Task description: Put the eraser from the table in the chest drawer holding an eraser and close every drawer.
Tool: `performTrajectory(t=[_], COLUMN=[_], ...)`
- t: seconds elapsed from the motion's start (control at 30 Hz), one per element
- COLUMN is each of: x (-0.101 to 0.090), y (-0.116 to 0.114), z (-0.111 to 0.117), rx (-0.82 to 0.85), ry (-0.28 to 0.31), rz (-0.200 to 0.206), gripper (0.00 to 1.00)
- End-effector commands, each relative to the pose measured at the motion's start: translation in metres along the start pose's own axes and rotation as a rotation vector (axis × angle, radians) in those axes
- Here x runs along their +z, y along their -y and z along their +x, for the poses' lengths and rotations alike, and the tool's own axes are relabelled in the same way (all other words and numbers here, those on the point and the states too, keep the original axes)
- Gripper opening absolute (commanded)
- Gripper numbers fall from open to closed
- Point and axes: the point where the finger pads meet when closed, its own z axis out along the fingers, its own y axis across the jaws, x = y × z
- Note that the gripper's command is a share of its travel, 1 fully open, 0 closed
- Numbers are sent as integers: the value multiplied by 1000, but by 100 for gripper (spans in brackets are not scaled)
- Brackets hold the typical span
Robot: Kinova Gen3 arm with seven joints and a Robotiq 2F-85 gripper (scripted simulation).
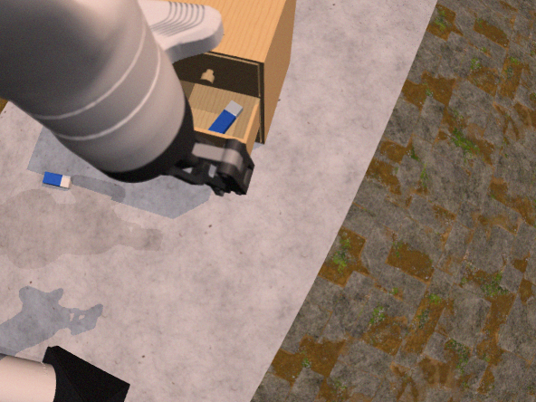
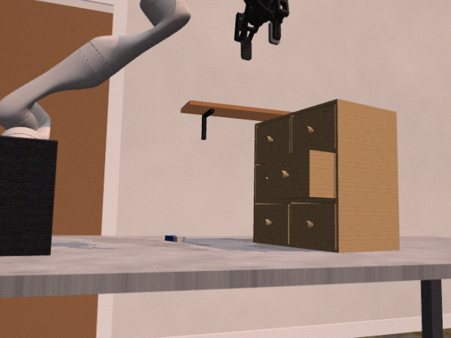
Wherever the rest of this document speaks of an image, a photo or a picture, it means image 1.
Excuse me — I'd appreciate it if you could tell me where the brown wooden chest of drawers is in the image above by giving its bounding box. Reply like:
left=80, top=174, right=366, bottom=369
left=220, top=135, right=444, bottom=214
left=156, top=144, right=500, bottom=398
left=164, top=0, right=296, bottom=144

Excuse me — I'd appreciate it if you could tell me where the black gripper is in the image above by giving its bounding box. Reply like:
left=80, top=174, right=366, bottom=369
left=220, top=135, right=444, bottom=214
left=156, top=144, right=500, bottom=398
left=97, top=93, right=255, bottom=196

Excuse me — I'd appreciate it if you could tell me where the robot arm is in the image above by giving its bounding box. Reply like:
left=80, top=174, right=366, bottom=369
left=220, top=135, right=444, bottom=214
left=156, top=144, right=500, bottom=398
left=0, top=0, right=224, bottom=402

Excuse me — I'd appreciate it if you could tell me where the brown wooden drawer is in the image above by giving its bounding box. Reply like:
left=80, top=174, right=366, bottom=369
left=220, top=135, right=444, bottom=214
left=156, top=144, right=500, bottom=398
left=172, top=53, right=260, bottom=96
left=179, top=80, right=261, bottom=156
left=255, top=124, right=262, bottom=142

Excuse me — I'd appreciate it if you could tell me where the blue eraser with white tip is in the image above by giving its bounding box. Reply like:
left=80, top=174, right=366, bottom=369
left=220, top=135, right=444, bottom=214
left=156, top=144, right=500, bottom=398
left=43, top=172, right=73, bottom=189
left=208, top=100, right=244, bottom=134

